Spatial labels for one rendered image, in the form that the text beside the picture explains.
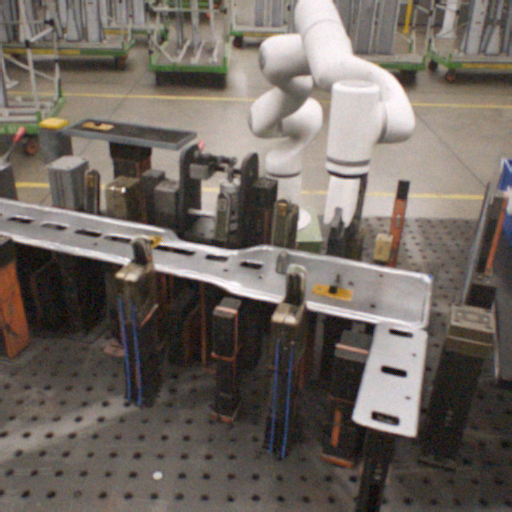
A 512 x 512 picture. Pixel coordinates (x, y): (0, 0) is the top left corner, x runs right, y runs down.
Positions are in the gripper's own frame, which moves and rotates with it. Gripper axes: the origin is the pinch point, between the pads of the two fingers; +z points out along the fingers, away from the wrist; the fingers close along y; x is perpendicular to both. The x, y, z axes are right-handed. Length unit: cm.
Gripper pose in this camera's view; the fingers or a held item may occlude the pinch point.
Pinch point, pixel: (338, 241)
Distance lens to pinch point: 117.8
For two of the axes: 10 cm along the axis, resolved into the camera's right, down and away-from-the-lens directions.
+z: -0.3, 8.8, 4.8
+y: -3.2, 4.5, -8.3
